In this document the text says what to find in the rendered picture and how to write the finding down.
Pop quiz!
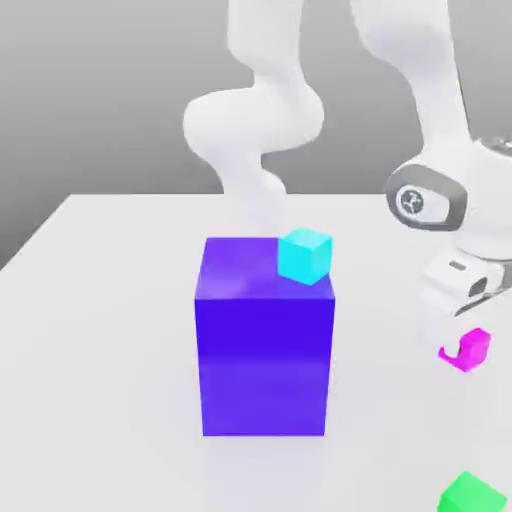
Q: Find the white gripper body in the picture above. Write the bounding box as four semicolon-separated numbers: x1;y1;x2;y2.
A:
418;288;501;354

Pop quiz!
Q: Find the small magenta cube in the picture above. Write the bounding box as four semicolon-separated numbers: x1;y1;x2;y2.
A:
437;327;492;374

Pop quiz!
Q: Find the small cyan cube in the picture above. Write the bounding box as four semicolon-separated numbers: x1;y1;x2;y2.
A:
276;227;334;286

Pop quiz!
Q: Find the small green cube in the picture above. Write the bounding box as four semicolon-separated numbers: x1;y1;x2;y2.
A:
437;470;508;512

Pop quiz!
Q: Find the large purple box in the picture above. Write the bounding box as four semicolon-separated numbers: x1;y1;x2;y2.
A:
194;236;336;438

